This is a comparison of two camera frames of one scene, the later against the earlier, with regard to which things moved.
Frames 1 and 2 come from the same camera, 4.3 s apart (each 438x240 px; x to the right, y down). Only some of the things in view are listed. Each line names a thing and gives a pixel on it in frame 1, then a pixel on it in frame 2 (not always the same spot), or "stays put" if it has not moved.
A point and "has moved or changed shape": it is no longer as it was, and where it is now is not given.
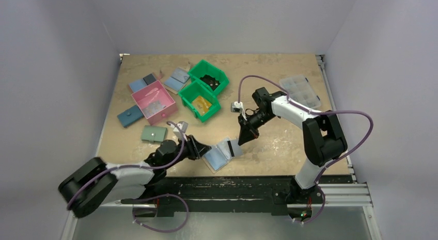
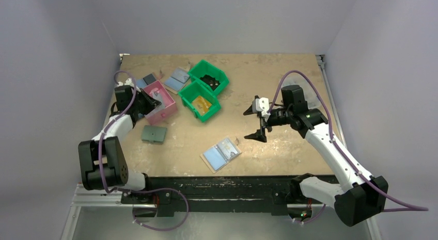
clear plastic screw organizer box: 300,91 stays put
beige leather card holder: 221,154 stays put
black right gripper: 250,124 to 263,121
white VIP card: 231,148 has moved or changed shape
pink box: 155,102 stays put
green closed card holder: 152,133 stays put
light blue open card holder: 177,79 stays put
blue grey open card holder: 136,85 stays put
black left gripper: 196,149 to 149,101
